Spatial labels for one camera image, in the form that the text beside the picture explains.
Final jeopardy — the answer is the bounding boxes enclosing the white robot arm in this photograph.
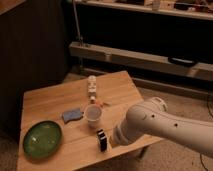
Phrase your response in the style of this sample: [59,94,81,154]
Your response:
[111,97,213,158]

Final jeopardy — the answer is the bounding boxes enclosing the black standing eraser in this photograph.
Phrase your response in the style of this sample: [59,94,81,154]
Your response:
[97,129,107,152]

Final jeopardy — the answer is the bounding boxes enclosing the white bottle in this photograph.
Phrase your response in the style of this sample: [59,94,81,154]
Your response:
[87,75,97,98]

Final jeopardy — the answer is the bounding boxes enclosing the small orange object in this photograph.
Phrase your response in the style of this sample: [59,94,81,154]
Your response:
[89,96,110,108]

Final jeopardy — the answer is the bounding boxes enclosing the clear plastic cup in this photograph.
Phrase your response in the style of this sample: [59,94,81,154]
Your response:
[84,104,102,128]

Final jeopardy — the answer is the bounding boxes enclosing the blue sponge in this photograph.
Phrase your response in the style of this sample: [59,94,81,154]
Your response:
[62,108,83,124]

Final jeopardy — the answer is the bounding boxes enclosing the wooden table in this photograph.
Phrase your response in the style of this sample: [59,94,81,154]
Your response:
[17,71,161,171]

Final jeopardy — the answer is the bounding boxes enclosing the green plate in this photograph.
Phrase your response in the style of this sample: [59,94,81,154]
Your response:
[23,120,62,160]

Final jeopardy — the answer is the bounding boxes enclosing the metal stand pole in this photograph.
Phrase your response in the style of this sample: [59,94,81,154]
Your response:
[72,0,83,46]

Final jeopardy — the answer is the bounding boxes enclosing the cluttered wooden shelf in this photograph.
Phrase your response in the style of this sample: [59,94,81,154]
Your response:
[68,0,213,21]

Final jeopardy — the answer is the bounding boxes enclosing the long case with handle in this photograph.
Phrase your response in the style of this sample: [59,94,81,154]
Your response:
[69,42,213,81]

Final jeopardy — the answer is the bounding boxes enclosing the black cable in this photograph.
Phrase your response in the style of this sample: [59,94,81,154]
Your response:
[199,153,209,171]

